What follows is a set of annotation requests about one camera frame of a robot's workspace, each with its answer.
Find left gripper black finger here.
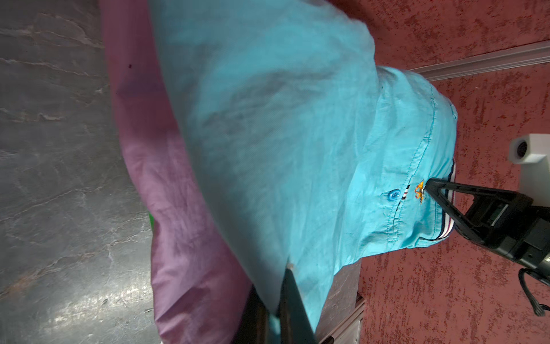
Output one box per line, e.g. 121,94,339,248
279,269,317,344

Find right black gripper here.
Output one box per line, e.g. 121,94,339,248
425,179,549,283

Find purple pants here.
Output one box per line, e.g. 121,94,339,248
100,1,252,343

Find teal shorts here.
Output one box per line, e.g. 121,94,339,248
148,1,457,327

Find green plastic basket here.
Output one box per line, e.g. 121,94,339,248
148,212,155,233

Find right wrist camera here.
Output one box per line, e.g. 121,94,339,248
508,133,550,207

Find right aluminium corner post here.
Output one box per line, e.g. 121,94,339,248
413,40,549,82

